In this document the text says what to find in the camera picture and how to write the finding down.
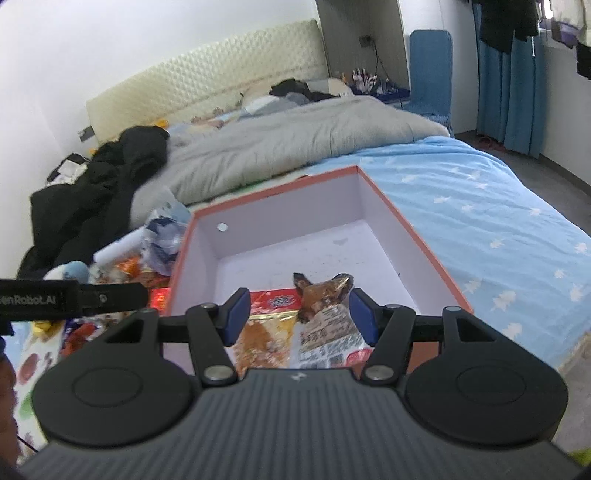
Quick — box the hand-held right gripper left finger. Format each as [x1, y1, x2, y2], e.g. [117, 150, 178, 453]
[95, 287, 253, 388]

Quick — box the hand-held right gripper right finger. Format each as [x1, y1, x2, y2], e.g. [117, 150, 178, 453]
[348, 287, 502, 385]

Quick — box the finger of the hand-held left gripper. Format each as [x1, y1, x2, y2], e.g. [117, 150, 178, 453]
[75, 282, 150, 319]

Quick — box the red orange snack packet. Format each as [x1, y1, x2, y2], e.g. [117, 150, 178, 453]
[235, 288, 302, 371]

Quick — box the heap of assorted snacks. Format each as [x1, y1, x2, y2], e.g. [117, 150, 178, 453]
[58, 254, 185, 358]

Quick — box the brown snack packet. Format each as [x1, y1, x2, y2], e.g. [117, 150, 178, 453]
[293, 272, 376, 370]

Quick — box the pink cardboard box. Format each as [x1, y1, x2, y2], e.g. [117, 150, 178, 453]
[161, 165, 475, 372]

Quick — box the white blue plush duck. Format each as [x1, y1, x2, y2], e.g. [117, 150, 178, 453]
[43, 260, 91, 282]

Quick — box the white tube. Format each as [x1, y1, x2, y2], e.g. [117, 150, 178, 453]
[93, 230, 149, 267]

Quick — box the fruit print blanket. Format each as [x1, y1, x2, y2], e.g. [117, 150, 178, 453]
[0, 258, 172, 464]

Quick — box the blue white plastic bag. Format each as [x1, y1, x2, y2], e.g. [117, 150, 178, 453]
[140, 193, 193, 278]

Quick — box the black jacket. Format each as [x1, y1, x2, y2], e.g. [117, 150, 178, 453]
[17, 126, 170, 278]

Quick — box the white clutter pile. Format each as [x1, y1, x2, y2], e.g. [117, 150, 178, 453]
[45, 151, 92, 186]

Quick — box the light blue bed sheet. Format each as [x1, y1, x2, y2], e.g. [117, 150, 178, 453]
[302, 135, 591, 372]

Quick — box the grey duvet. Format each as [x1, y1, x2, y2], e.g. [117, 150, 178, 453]
[130, 95, 451, 219]

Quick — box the dark clothes bundle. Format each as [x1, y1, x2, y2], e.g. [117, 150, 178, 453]
[269, 78, 343, 105]

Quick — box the cream padded headboard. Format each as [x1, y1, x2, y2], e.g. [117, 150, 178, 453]
[85, 18, 331, 140]

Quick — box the blue chair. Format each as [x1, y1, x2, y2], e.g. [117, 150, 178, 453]
[408, 30, 454, 126]

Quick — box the blue curtain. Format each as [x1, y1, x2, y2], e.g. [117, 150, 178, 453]
[475, 25, 551, 160]

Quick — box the grey wardrobe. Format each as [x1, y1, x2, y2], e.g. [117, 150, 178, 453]
[316, 0, 411, 89]

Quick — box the hanging black coat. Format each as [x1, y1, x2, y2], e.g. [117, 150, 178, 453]
[477, 0, 542, 55]

